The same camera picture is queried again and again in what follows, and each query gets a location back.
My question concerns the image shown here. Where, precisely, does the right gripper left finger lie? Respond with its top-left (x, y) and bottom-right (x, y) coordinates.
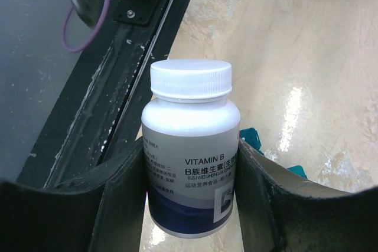
top-left (1, 139), bottom-right (146, 251)

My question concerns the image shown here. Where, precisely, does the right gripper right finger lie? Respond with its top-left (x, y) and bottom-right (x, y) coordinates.
top-left (237, 140), bottom-right (377, 251)

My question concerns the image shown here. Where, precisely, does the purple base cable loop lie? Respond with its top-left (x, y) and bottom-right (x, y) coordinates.
top-left (61, 0), bottom-right (113, 53)

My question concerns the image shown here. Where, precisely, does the white vitamin pill bottle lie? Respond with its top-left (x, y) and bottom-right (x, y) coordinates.
top-left (141, 60), bottom-right (240, 238)

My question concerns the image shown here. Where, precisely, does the teal weekly pill organizer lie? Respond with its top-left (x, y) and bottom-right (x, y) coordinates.
top-left (240, 127), bottom-right (308, 179)

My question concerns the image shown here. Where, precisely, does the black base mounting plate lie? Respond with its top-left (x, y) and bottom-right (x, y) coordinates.
top-left (17, 0), bottom-right (190, 188)

